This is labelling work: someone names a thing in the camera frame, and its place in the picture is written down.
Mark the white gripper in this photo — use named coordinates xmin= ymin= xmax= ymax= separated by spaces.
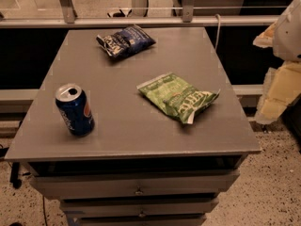
xmin=253 ymin=0 xmax=301 ymax=125

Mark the blue chip bag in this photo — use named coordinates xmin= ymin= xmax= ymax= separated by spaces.
xmin=96 ymin=24 xmax=156 ymax=59

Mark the grey drawer cabinet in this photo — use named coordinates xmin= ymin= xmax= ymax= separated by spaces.
xmin=4 ymin=26 xmax=262 ymax=226

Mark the black cable on floor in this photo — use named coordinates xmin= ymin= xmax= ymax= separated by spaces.
xmin=40 ymin=195 xmax=49 ymax=226

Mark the middle grey drawer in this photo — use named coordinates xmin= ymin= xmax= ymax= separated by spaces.
xmin=60 ymin=197 xmax=218 ymax=218

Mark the top grey drawer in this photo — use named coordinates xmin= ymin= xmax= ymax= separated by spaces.
xmin=30 ymin=169 xmax=240 ymax=200

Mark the bottom grey drawer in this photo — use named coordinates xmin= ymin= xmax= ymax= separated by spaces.
xmin=69 ymin=215 xmax=206 ymax=226

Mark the metal railing frame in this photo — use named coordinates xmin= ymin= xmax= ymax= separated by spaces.
xmin=0 ymin=0 xmax=292 ymax=28

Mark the blue pepsi can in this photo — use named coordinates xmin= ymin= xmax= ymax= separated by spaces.
xmin=55 ymin=84 xmax=95 ymax=137

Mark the grey drawer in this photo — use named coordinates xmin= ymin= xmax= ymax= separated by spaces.
xmin=30 ymin=169 xmax=240 ymax=200
xmin=60 ymin=197 xmax=218 ymax=218
xmin=69 ymin=215 xmax=206 ymax=226

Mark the green chip bag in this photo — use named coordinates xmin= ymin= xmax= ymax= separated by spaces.
xmin=137 ymin=73 xmax=219 ymax=124

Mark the white cable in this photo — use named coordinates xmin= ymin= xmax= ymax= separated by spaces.
xmin=214 ymin=13 xmax=222 ymax=53

